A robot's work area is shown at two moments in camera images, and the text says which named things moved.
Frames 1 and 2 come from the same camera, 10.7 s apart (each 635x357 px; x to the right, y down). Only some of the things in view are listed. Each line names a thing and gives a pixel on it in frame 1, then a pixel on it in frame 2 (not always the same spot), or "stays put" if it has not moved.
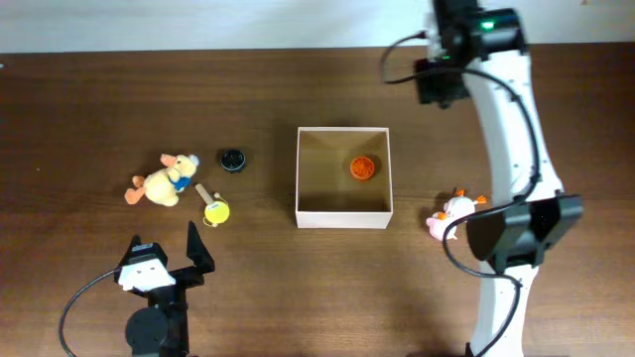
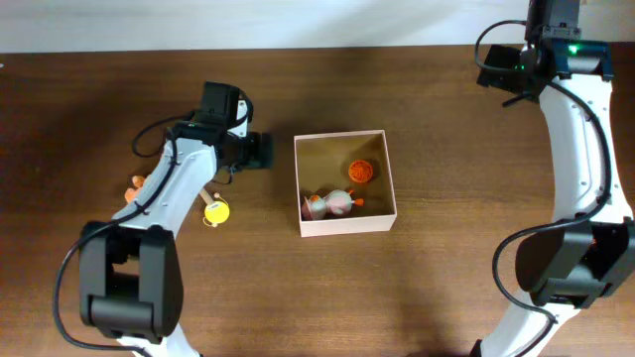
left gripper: [201, 259] to [258, 157]
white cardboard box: [327, 196] stays put
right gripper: [428, 84] to [495, 66]
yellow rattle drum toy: [216, 210] stays put
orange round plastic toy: [362, 169] stays put
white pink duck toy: [454, 208] to [316, 207]
